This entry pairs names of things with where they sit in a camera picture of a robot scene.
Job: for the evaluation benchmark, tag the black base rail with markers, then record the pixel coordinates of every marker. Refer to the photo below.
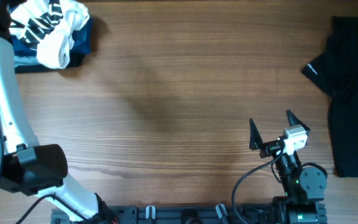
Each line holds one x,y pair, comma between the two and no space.
185,214

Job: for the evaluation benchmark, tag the black t-shirt with logo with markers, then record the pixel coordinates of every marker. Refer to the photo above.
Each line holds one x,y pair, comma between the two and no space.
335,72

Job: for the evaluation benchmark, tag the black folded garment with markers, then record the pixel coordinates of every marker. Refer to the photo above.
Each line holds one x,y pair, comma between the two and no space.
76,60

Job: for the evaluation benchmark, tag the light grey folded garment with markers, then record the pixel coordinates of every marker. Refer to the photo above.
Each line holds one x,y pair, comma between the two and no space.
25,61

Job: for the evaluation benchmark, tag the white t-shirt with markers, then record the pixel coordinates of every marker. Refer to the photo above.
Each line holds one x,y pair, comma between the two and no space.
47,26

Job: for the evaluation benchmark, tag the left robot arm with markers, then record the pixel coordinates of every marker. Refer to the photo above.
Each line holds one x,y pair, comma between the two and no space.
25,165

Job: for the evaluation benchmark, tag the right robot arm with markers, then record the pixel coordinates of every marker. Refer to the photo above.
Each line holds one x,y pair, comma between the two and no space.
303,184

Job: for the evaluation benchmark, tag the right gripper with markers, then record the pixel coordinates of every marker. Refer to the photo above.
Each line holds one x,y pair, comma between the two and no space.
270,147

